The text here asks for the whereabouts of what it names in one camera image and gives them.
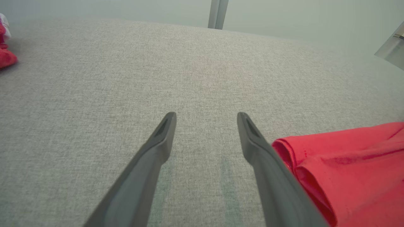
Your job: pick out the red shorts white stripe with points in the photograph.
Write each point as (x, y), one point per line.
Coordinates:
(5, 58)

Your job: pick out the grey fabric sofa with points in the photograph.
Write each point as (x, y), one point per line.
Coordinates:
(157, 72)

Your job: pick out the grey partition leg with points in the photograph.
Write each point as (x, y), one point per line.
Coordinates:
(394, 50)

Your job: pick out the red jersey white trim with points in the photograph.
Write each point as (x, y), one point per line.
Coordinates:
(353, 173)

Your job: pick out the grey partition post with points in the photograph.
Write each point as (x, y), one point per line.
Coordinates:
(217, 14)

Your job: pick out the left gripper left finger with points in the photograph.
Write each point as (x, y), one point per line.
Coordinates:
(142, 176)

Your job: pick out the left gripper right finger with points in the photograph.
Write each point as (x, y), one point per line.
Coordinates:
(274, 183)

